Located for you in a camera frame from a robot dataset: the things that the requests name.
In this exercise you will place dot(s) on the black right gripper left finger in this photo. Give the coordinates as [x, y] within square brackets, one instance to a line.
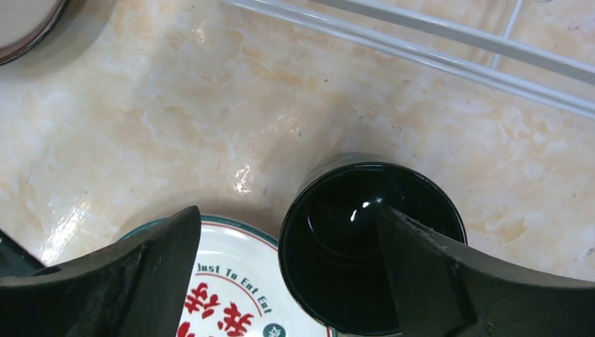
[134, 287]

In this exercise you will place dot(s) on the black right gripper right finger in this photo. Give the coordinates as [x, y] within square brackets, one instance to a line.
[442, 287]

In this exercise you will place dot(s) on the white printed plate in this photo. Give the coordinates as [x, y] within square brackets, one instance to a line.
[236, 287]

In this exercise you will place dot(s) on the dark green mug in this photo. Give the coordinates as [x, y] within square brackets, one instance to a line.
[329, 254]

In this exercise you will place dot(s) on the red rimmed round plate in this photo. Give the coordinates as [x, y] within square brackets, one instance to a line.
[24, 23]

